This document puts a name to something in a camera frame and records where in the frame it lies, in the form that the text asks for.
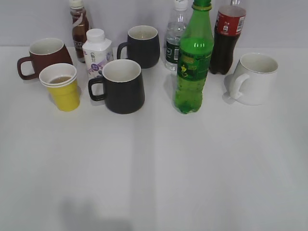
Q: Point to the dark red ceramic mug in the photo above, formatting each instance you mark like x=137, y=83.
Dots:
x=43, y=53

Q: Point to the black mug front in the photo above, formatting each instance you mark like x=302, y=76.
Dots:
x=123, y=88

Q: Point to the white ceramic mug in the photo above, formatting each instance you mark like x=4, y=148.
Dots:
x=252, y=79

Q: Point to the green plastic soda bottle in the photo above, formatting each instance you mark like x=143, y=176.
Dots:
x=196, y=45

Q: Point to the black mug rear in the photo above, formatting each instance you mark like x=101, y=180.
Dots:
x=142, y=45

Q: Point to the cola bottle red label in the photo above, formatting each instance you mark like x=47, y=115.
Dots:
x=228, y=27

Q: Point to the black mug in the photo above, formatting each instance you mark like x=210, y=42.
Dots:
x=123, y=88
x=142, y=45

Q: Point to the clear water bottle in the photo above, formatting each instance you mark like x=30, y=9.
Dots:
x=177, y=23

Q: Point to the yellow paper cup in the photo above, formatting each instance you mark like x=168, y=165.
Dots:
x=61, y=83

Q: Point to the white milk bottle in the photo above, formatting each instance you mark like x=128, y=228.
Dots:
x=97, y=52

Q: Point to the brown drink bottle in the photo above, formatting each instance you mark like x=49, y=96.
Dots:
x=80, y=25

